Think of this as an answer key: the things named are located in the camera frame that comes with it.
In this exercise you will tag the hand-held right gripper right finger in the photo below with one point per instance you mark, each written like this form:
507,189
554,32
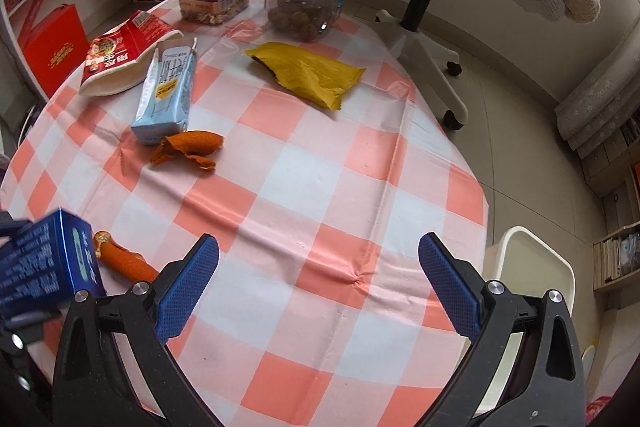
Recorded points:
447,287

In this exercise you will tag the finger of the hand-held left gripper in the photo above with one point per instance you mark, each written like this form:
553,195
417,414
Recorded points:
25,347
7,224

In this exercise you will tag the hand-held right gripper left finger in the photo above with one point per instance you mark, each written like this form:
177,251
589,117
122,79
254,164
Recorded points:
187,287

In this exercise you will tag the dark blue cardboard box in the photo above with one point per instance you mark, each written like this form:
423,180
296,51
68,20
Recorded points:
45,262

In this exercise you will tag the white trash bin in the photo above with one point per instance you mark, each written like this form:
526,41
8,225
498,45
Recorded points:
530,267

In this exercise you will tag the orange peel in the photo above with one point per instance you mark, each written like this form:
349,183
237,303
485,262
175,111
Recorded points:
192,142
125,263

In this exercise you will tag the red gift box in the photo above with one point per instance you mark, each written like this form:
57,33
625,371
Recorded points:
55,52

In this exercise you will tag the light blue milk carton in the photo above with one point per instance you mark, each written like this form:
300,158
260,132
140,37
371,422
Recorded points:
165,97

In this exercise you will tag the wooden bookshelf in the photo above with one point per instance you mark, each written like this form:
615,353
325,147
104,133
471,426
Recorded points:
615,187

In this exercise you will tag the red white snack bag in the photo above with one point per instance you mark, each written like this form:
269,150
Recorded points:
115,57

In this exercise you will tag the beige curtain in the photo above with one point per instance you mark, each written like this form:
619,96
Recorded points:
600,97

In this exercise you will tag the yellow snack wrapper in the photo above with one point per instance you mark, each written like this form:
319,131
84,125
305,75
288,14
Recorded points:
310,74

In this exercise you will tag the grey office chair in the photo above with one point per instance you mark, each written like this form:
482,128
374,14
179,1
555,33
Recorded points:
425,37

